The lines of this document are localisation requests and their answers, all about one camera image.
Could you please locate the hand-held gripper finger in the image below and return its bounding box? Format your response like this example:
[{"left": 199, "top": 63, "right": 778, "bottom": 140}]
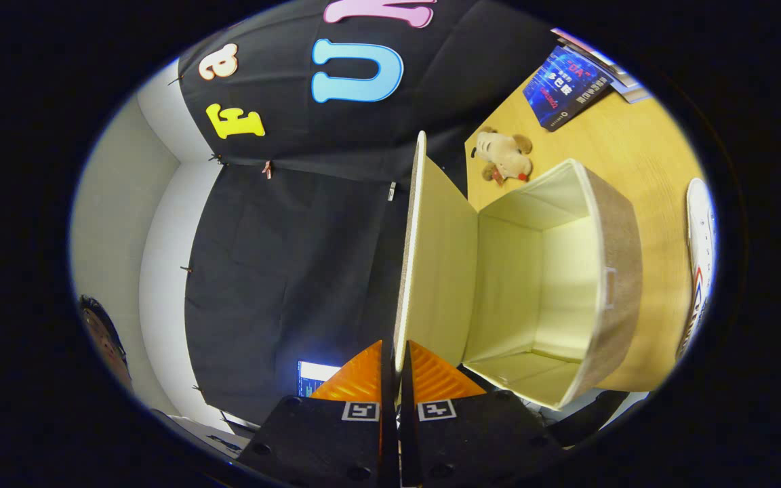
[
  {"left": 399, "top": 340, "right": 567, "bottom": 488},
  {"left": 238, "top": 339, "right": 399, "bottom": 488}
]

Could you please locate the beige fabric storage box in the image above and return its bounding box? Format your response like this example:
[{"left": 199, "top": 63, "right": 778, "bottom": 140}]
[{"left": 394, "top": 131, "right": 643, "bottom": 411}]

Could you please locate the white canvas shoe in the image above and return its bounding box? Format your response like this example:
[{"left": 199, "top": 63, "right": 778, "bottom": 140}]
[{"left": 677, "top": 178, "right": 718, "bottom": 360}]

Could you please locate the computer monitor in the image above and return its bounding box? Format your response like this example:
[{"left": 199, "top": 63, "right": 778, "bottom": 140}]
[{"left": 297, "top": 361, "right": 342, "bottom": 399}]

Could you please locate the black backdrop cloth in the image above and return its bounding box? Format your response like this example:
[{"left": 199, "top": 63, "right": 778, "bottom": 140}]
[{"left": 177, "top": 0, "right": 561, "bottom": 428}]

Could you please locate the brown plush dog toy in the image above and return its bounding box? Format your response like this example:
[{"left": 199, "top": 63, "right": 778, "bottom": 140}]
[{"left": 470, "top": 127, "right": 534, "bottom": 186}]

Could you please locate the dark blue book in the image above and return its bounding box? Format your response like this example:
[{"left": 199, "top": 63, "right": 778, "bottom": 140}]
[{"left": 523, "top": 45, "right": 614, "bottom": 131}]

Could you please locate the pale blue book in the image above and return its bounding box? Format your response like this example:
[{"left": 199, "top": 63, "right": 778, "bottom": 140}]
[{"left": 553, "top": 28, "right": 652, "bottom": 104}]

